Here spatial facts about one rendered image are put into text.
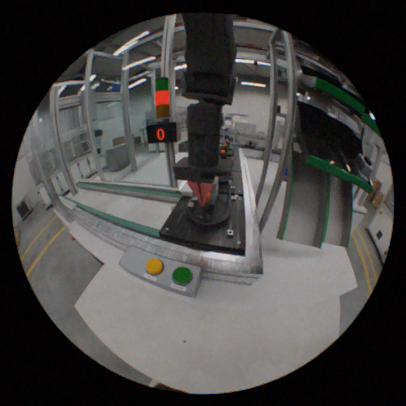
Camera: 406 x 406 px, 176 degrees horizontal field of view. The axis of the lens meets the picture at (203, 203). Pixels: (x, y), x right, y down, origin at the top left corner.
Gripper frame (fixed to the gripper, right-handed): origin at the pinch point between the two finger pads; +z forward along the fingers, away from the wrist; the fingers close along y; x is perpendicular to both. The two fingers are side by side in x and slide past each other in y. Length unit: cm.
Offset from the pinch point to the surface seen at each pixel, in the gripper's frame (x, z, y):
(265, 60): -109, -98, -36
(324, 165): 0.8, -13.5, -24.2
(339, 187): -10.6, -6.7, -46.7
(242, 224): -4.5, 9.7, -11.0
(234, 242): 2.3, 9.7, -9.0
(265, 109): -1030, -190, -262
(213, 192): -5.9, 1.0, -1.4
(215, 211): -6.2, 7.7, -2.6
